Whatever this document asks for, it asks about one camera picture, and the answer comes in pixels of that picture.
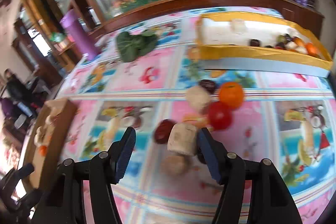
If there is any orange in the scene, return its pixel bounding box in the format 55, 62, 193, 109
218, 82, 244, 110
38, 145, 48, 157

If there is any dark plum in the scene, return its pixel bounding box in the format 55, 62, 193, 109
197, 149, 206, 164

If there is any red tomato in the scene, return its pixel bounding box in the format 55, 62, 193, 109
208, 101, 232, 131

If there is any small red date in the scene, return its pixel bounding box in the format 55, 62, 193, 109
153, 119, 176, 144

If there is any brown cardboard tray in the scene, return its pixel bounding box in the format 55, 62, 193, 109
22, 98, 77, 192

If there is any person in dark jacket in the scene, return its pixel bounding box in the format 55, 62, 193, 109
4, 68, 34, 107

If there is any dark small date by box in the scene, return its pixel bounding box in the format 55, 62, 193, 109
198, 80, 217, 94

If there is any fruit pattern tablecloth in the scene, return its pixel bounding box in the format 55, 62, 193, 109
58, 10, 335, 223

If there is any gold foil box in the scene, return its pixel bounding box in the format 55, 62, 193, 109
195, 12, 333, 77

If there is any green leafy vegetable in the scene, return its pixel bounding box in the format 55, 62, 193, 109
116, 30, 158, 63

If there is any purple thermos bottle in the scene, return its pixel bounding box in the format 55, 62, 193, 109
60, 9, 100, 61

